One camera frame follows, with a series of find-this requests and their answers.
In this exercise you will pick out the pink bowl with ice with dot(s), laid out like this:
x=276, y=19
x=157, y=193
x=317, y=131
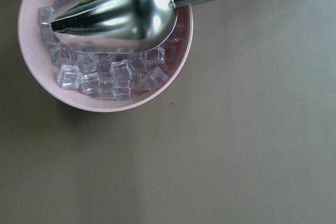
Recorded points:
x=37, y=58

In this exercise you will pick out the metal ice scoop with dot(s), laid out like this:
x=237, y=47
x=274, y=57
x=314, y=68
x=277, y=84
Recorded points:
x=123, y=26

